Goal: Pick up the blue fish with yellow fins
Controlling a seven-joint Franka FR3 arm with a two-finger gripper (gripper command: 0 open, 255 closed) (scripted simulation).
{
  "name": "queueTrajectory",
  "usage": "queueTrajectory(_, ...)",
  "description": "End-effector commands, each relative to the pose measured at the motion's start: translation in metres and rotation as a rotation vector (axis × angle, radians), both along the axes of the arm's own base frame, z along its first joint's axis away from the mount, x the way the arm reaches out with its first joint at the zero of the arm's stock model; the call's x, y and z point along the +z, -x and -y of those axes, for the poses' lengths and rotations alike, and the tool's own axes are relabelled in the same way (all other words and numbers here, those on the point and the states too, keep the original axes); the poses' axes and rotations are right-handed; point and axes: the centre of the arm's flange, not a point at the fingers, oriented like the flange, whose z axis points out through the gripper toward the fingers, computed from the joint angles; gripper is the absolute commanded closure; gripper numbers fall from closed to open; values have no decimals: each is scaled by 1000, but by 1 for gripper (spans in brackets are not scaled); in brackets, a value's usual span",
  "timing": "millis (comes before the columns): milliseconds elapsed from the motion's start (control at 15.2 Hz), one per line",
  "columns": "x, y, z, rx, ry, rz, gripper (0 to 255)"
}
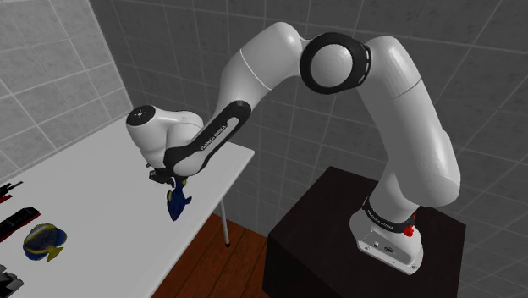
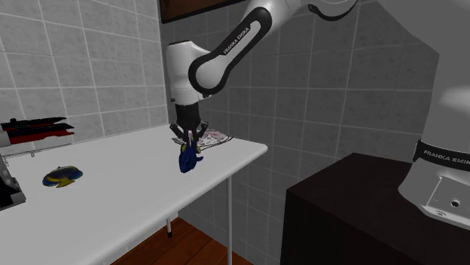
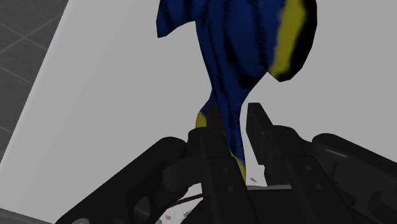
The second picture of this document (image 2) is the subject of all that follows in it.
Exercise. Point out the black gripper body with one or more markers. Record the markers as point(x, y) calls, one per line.
point(187, 114)

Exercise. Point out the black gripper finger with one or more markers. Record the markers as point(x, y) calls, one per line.
point(177, 130)
point(199, 132)

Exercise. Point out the blue and yellow toy fish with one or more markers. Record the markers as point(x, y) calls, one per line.
point(188, 159)

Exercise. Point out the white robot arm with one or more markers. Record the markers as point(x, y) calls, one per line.
point(205, 69)

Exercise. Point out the patterned white plate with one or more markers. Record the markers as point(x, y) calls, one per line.
point(214, 138)

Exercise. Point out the white table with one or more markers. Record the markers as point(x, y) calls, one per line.
point(121, 190)

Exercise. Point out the blue yellow flat toy fish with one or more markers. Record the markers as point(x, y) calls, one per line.
point(62, 176)

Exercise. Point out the dark brown robot stand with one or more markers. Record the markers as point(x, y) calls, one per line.
point(345, 216)

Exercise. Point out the black and grey box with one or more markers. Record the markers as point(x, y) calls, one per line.
point(8, 190)

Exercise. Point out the dark brown wall picture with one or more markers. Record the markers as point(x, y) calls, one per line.
point(187, 8)

